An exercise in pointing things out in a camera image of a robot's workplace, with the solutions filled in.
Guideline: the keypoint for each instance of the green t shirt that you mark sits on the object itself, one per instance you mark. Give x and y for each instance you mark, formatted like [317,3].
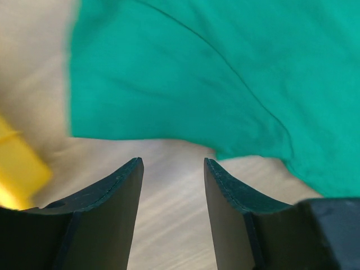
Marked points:
[277,79]

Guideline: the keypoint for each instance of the yellow plastic bin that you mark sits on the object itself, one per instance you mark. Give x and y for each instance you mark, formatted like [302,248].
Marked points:
[23,173]

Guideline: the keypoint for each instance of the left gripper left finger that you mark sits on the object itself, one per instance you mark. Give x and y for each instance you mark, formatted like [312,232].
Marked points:
[90,229]

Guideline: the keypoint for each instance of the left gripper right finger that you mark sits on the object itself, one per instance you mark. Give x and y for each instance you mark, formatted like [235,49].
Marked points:
[253,231]

